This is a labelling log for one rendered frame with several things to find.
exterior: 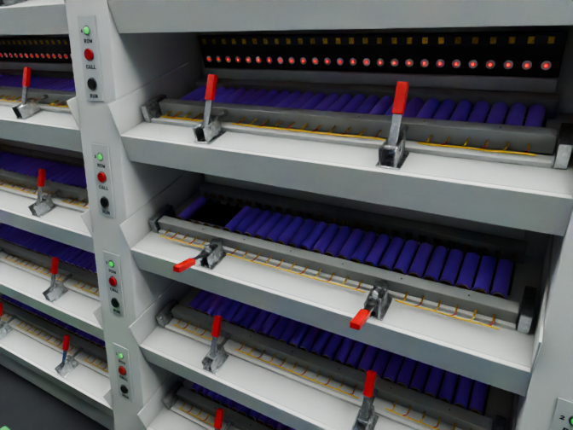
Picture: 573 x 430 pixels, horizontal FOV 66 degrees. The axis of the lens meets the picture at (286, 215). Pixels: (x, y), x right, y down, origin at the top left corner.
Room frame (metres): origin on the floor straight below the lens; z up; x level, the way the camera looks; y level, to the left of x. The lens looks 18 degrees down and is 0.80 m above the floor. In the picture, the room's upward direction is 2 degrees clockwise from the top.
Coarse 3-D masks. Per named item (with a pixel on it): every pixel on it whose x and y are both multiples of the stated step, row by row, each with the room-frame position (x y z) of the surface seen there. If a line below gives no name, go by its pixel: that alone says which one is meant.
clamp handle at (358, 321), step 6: (372, 294) 0.49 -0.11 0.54; (378, 294) 0.48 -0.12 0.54; (372, 300) 0.48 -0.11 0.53; (378, 300) 0.48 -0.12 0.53; (366, 306) 0.47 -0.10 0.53; (372, 306) 0.47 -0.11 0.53; (360, 312) 0.45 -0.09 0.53; (366, 312) 0.45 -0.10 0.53; (354, 318) 0.44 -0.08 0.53; (360, 318) 0.44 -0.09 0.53; (366, 318) 0.44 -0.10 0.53; (354, 324) 0.43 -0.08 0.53; (360, 324) 0.43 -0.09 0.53
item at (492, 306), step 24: (240, 240) 0.63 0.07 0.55; (264, 240) 0.62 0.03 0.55; (264, 264) 0.59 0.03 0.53; (312, 264) 0.57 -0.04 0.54; (336, 264) 0.55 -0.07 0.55; (360, 264) 0.55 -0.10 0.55; (408, 288) 0.50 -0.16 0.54; (432, 288) 0.49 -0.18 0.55; (456, 288) 0.48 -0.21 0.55; (480, 312) 0.46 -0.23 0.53; (504, 312) 0.45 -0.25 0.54
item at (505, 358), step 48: (192, 192) 0.82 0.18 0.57; (288, 192) 0.73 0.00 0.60; (144, 240) 0.70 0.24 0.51; (240, 288) 0.58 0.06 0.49; (288, 288) 0.55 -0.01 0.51; (336, 288) 0.54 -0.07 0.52; (528, 288) 0.47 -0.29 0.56; (384, 336) 0.47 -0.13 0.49; (432, 336) 0.45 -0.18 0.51; (480, 336) 0.44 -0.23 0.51; (528, 336) 0.43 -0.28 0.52; (528, 384) 0.40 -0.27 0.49
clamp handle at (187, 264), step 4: (208, 248) 0.61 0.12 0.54; (208, 252) 0.62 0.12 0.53; (196, 256) 0.60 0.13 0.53; (200, 256) 0.60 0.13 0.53; (204, 256) 0.60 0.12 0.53; (184, 260) 0.58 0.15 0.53; (188, 260) 0.58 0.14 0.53; (192, 260) 0.58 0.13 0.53; (196, 260) 0.59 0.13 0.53; (176, 264) 0.56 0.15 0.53; (180, 264) 0.57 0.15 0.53; (184, 264) 0.57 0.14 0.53; (188, 264) 0.57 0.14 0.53; (192, 264) 0.58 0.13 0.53; (176, 268) 0.56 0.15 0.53; (180, 268) 0.56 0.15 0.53; (184, 268) 0.56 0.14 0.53
